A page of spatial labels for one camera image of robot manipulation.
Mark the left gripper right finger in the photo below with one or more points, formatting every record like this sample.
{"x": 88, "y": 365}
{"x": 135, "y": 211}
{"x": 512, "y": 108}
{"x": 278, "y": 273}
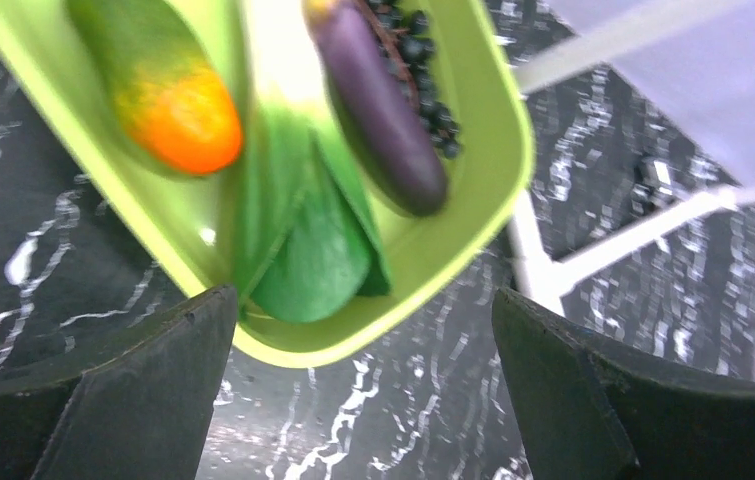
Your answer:
{"x": 591, "y": 407}

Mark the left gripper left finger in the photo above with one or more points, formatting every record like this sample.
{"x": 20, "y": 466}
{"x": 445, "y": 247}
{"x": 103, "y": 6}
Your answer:
{"x": 131, "y": 404}

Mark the fake bok choy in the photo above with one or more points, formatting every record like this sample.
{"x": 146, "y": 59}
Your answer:
{"x": 306, "y": 240}

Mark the fake mango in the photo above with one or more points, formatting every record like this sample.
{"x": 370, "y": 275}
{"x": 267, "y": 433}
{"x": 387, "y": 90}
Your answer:
{"x": 160, "y": 83}

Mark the fake purple eggplant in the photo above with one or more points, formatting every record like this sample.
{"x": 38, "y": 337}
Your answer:
{"x": 401, "y": 157}

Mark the fake dark grapes bunch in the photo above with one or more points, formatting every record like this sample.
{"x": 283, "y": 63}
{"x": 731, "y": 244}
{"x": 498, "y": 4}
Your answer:
{"x": 406, "y": 44}

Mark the green plastic tray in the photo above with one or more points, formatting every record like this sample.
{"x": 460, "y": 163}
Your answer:
{"x": 187, "y": 223}

